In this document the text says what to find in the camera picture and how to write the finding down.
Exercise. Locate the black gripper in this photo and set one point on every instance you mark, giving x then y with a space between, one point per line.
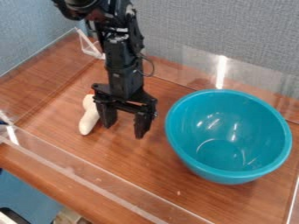
124 93

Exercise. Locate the white mushroom with red cap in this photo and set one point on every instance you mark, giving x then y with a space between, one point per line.
90 118

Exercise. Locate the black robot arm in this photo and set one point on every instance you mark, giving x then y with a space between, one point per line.
114 17

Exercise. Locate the blue plastic bowl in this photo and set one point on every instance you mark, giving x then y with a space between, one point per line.
230 136

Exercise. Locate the clear acrylic front barrier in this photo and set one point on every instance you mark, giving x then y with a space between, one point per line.
88 188

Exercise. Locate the clear acrylic barrier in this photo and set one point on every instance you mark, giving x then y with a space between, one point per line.
88 188
202 70

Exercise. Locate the clear acrylic back barrier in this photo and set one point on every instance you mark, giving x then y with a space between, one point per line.
202 70

